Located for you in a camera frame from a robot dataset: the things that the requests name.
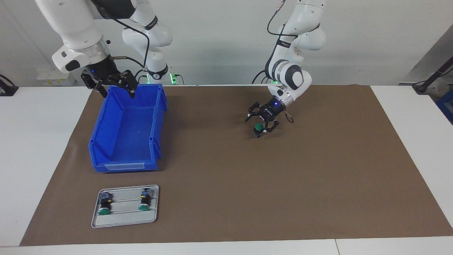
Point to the brown table mat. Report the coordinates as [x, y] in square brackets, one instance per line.
[247, 194]

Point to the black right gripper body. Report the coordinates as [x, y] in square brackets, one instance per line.
[104, 69]

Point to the blue plastic storage bin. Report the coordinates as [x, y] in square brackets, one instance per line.
[131, 134]

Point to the green-lit base connector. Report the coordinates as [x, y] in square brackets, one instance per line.
[172, 78]
[274, 82]

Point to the grey metal tray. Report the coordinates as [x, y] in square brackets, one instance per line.
[124, 220]

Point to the blue crate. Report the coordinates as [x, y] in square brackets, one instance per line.
[446, 104]

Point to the white wall power strip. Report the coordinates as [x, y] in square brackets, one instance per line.
[53, 76]

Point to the green push button switch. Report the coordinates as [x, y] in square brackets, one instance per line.
[104, 203]
[144, 200]
[258, 126]

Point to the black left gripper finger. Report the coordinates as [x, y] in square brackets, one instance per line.
[256, 111]
[270, 125]

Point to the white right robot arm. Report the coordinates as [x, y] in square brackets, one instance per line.
[70, 24]

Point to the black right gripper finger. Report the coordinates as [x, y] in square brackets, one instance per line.
[129, 80]
[92, 80]

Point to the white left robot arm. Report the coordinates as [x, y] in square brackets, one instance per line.
[304, 10]

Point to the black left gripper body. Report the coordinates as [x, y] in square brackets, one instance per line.
[273, 109]

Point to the black table clamp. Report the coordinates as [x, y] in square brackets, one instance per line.
[7, 90]

